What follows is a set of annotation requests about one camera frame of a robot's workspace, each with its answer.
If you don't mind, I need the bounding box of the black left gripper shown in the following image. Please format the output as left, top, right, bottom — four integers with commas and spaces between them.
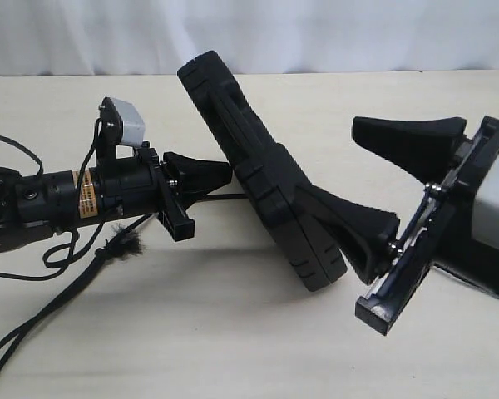
91, 120, 233, 243

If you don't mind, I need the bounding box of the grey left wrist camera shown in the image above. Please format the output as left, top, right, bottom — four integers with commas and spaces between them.
99, 96, 146, 148

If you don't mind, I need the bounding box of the white backdrop curtain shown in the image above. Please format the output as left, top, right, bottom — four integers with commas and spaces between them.
0, 1, 499, 76

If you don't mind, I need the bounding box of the black plastic case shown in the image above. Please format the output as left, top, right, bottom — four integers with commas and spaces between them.
176, 50, 347, 292

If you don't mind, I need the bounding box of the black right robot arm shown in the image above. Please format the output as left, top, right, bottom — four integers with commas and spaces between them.
294, 116, 499, 335

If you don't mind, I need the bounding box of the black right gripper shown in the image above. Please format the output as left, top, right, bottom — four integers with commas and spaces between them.
294, 116, 499, 334

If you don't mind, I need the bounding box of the black braided rope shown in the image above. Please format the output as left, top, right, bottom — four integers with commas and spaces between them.
0, 193, 245, 394

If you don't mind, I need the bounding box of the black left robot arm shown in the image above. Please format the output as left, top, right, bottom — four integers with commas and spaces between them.
0, 121, 232, 253

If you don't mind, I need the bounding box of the thin black left camera cable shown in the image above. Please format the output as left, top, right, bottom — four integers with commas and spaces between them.
0, 120, 109, 280

